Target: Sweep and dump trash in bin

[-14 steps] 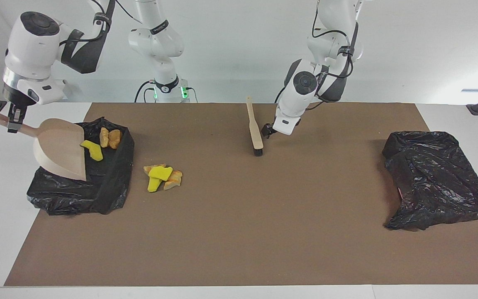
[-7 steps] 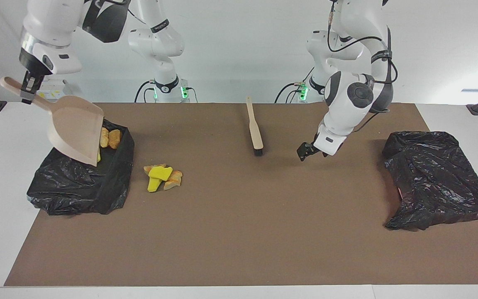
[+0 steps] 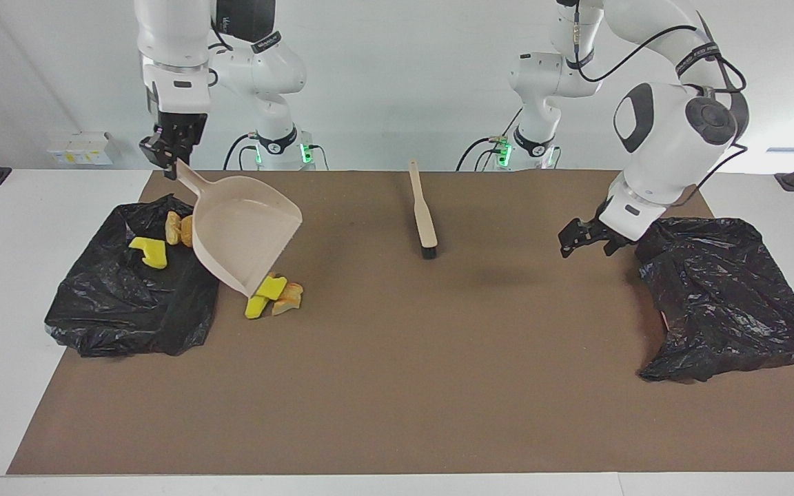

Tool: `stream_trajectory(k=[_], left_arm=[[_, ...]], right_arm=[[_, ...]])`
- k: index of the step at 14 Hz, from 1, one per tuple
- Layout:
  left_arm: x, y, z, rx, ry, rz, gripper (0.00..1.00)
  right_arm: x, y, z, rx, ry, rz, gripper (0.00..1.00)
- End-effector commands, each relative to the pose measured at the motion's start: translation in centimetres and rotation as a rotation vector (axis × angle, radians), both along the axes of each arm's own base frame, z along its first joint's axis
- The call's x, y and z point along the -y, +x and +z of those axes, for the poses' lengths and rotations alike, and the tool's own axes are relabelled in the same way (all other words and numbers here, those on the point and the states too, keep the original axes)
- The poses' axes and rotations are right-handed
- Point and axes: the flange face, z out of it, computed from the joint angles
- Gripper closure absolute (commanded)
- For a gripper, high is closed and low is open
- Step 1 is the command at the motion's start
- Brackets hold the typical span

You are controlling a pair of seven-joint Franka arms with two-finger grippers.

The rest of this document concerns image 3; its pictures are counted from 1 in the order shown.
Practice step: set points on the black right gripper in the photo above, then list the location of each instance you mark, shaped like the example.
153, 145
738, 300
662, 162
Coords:
180, 131

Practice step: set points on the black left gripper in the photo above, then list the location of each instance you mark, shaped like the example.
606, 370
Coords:
614, 231

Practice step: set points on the striped orange croissant piece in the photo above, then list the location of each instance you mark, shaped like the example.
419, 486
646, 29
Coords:
173, 229

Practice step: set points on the brown peanut shaped bread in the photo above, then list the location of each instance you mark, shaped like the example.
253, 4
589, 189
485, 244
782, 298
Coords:
187, 231

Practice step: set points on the notched yellow sponge piece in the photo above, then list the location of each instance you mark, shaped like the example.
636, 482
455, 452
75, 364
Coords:
152, 253

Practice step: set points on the beige plastic dustpan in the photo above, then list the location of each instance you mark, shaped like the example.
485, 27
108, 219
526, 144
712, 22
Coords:
245, 227

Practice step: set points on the yellow sponge piece green side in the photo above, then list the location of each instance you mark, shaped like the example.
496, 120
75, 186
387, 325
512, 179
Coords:
274, 288

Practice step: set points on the beige hand brush black bristles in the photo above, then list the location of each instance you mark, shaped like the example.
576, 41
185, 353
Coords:
424, 220

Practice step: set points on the pale striped bread piece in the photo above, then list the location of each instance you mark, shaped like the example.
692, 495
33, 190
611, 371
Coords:
289, 298

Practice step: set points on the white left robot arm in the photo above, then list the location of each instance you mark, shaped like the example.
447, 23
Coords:
673, 138

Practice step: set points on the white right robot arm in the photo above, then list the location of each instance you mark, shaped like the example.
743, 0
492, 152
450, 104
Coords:
169, 34

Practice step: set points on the white cardboard box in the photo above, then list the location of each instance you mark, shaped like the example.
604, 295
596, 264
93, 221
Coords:
83, 153

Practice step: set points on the right black garbage bag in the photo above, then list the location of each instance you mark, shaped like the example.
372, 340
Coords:
728, 303

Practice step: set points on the black garbage bag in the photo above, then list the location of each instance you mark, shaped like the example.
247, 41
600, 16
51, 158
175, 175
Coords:
728, 303
121, 303

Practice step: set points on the left black garbage bag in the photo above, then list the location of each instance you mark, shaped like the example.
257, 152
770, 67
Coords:
121, 303

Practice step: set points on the brown table mat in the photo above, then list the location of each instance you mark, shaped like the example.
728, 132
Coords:
397, 427

